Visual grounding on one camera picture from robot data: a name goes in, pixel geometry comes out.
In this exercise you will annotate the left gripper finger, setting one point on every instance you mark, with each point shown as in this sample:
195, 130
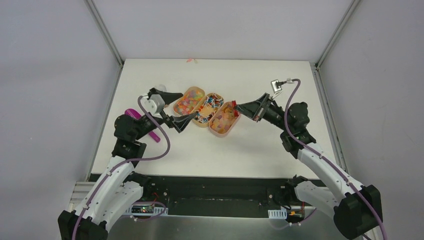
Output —
168, 97
179, 123

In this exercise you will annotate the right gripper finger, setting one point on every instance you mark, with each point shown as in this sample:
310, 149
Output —
255, 103
250, 113

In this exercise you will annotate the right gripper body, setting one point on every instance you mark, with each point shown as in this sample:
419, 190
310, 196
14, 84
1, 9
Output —
267, 106

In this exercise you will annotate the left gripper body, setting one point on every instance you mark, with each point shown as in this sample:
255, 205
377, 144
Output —
166, 114

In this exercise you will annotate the red jar lid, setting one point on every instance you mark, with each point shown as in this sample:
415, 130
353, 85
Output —
235, 112

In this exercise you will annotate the magenta plastic scoop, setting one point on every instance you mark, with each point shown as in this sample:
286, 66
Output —
140, 122

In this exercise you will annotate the clear plastic jar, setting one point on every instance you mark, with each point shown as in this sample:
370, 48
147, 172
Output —
160, 87

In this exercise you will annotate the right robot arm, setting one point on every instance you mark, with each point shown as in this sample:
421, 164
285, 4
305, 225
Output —
354, 208

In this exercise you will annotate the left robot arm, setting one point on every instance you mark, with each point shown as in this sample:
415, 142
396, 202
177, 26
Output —
119, 187

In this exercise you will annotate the tray of gummy candies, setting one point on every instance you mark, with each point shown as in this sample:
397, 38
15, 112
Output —
186, 104

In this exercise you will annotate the tray of popsicle candies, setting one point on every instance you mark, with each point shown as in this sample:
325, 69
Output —
224, 120

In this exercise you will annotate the tray of lollipop candies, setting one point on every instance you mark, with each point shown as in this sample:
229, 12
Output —
206, 109

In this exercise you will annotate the spilled candy at table edge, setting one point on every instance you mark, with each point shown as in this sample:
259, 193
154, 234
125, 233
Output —
192, 60

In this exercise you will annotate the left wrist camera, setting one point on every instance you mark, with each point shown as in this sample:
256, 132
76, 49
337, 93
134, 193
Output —
155, 104

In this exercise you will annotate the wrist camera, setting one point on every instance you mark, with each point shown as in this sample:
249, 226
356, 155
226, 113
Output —
155, 104
277, 87

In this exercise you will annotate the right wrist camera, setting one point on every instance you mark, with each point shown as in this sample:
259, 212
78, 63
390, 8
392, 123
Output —
277, 87

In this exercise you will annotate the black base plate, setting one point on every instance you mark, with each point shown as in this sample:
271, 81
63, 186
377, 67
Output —
219, 196

